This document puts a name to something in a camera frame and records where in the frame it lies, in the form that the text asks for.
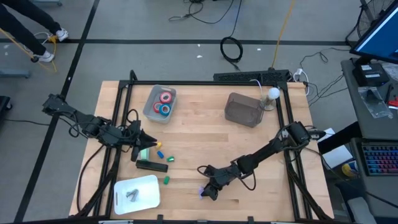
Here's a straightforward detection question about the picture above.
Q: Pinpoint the white paper sheet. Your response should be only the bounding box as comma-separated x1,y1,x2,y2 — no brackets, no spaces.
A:
322,144,354,169

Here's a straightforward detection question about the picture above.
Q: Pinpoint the dark translucent plastic bin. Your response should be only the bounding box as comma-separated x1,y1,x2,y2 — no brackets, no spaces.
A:
224,92,265,128

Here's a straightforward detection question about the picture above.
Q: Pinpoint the black power strip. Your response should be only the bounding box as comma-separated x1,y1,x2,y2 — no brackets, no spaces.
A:
213,69,292,84

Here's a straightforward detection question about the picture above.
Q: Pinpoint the white plastic tray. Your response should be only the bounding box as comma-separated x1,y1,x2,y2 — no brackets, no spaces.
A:
113,175,161,216

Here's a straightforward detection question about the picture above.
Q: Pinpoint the black floor cable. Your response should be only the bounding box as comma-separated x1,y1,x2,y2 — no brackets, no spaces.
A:
168,0,243,38

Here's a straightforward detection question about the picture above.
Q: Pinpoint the white plug cable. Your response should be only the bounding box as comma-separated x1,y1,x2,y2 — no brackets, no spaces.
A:
292,67,310,96

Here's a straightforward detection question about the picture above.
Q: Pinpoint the light grey plastic bin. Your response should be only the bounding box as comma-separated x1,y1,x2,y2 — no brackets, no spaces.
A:
142,84,178,124

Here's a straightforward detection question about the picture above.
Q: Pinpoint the white floor cable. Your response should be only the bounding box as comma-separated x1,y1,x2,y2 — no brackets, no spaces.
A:
32,30,53,43

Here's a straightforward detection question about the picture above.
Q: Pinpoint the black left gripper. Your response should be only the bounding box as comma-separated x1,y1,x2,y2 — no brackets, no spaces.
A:
121,120,158,162

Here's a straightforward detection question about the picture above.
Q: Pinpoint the coiled black cable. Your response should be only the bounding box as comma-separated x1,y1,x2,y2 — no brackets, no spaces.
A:
220,36,244,63

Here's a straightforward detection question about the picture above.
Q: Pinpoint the computer monitor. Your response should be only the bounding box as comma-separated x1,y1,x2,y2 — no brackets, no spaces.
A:
349,0,398,65

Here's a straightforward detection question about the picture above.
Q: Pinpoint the yellow hanging cable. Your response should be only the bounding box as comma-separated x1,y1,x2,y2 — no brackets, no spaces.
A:
271,0,295,70

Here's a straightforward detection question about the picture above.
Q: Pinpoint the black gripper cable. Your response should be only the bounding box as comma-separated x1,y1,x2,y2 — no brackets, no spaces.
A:
126,108,141,128
197,165,257,191

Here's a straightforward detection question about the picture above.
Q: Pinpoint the yellow and blue object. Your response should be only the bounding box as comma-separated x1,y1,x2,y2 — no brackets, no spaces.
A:
341,161,359,178

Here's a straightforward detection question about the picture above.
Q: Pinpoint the backlit colourful keyboard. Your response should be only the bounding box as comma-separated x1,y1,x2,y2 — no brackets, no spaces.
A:
362,144,398,177

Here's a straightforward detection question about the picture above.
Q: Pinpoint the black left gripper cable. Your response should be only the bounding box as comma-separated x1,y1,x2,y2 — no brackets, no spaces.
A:
126,108,141,128

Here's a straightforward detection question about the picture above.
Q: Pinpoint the person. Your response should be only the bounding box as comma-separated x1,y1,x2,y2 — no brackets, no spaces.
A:
0,0,70,63

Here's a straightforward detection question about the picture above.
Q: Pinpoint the pink tape roll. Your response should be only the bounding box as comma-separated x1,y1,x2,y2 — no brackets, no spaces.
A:
159,91,173,104

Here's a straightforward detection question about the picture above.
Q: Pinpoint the yellow floor cable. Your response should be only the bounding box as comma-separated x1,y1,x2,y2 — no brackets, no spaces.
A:
0,28,59,73

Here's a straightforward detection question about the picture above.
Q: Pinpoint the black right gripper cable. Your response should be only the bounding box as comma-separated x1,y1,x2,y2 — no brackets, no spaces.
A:
197,165,257,191

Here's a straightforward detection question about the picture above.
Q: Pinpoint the black stapler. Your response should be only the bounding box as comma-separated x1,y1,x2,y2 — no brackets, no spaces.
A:
135,159,169,173

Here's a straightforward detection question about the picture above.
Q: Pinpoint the grey staple remover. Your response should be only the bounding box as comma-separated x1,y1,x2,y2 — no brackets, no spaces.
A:
126,189,140,202

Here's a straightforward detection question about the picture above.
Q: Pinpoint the black mini computer box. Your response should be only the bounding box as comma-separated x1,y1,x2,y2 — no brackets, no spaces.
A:
352,63,390,87

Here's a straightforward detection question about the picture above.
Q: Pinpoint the grey desk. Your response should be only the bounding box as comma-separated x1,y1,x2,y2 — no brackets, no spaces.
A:
341,57,398,141

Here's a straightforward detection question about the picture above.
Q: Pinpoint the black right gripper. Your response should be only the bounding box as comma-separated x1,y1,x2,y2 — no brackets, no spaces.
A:
201,166,239,202

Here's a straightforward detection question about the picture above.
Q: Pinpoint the light blue tape roll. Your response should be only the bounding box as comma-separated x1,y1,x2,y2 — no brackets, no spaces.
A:
158,103,172,116

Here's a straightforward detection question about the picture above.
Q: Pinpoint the black floor fan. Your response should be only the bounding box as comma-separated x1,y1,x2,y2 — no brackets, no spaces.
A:
345,0,396,47

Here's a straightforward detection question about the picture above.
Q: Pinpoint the clear plastic bag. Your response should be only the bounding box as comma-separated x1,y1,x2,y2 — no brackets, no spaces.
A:
357,86,394,119

